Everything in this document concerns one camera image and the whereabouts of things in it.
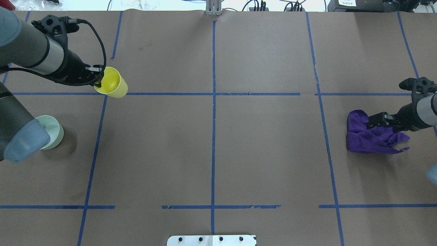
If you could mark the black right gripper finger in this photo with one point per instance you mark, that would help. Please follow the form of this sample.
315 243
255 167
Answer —
378 120

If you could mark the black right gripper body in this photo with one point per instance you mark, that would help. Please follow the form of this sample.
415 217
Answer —
407 115

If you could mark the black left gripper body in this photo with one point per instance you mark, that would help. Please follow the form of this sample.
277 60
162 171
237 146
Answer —
74 66

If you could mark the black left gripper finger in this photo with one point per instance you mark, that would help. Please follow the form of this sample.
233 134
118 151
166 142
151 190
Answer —
97 82

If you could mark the yellow plastic cup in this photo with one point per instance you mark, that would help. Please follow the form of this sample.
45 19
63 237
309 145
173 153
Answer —
112 84

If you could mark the purple microfiber cloth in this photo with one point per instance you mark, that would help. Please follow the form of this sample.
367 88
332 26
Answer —
379 140

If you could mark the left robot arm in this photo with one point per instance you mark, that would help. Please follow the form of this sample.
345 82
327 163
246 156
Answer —
40 52

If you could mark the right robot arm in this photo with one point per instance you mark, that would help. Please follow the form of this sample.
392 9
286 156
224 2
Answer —
419 114

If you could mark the mint green bowl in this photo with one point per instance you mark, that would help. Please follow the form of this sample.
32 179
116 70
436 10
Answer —
54 130

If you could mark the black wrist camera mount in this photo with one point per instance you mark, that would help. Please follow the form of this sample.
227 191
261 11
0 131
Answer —
57 28

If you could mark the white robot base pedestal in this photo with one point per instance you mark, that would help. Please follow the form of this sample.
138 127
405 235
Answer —
212 240

